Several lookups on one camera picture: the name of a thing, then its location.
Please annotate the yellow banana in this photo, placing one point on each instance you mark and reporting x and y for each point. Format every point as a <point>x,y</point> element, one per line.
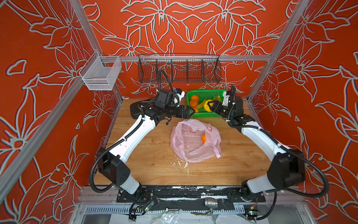
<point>201,105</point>

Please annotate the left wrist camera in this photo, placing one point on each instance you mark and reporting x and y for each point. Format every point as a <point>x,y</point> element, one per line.
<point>167,98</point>

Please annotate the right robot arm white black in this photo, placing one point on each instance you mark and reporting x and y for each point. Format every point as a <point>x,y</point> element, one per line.
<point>287,165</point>

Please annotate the yellow green fruit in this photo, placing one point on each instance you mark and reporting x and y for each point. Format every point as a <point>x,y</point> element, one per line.
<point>218,98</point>

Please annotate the green plastic basket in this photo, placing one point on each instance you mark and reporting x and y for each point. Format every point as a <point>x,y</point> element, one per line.
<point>199,99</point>

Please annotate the small orange fruit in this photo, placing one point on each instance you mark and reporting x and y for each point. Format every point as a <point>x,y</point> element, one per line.
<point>203,138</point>

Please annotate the white wire wall basket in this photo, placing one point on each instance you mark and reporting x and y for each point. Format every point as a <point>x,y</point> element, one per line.
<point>100,73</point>

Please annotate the pink plastic bag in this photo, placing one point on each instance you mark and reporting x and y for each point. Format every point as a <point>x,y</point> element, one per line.
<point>187,144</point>

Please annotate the black wire wall basket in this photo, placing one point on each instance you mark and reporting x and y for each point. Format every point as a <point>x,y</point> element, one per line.
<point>179,68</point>

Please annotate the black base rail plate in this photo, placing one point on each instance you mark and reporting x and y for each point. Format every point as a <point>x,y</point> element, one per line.
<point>192,192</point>

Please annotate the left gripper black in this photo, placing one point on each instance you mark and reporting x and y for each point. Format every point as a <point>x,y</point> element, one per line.
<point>186,115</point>

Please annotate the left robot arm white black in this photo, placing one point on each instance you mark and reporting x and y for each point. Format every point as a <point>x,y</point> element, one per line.
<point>111,161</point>

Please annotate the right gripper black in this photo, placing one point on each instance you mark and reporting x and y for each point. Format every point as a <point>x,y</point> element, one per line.
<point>216,103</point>

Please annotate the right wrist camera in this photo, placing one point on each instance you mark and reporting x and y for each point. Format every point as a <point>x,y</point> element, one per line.
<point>225,100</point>

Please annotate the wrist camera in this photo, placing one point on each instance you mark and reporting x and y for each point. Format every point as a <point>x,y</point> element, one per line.
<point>167,98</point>
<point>225,100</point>

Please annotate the black tool case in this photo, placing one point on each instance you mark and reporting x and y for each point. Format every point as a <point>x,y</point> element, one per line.
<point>144,106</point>

